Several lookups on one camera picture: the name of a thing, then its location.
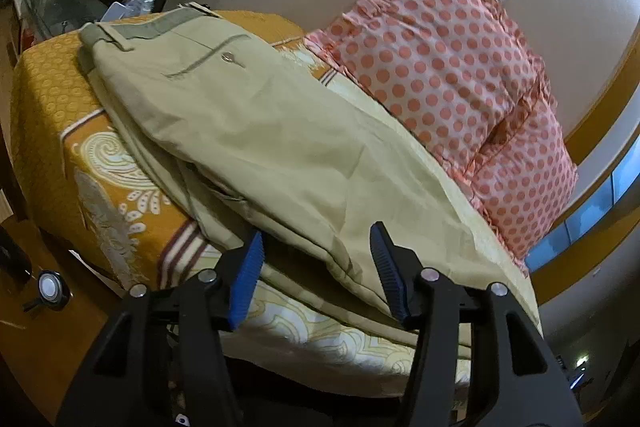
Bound yellow patterned bed sheet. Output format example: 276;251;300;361
8;8;474;400

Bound left polka dot pillow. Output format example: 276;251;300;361
305;0;544;172

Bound window with wooden frame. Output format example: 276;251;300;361
526;48;639;306

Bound polka dot pillow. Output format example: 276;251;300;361
471;72;578;271
305;0;544;172

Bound right polka dot pillow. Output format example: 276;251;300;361
471;72;578;271

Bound round metal knob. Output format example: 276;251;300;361
23;270;72;312

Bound khaki beige pants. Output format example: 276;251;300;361
78;6;539;346

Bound cluttered bedside table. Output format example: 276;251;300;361
9;0;155;62

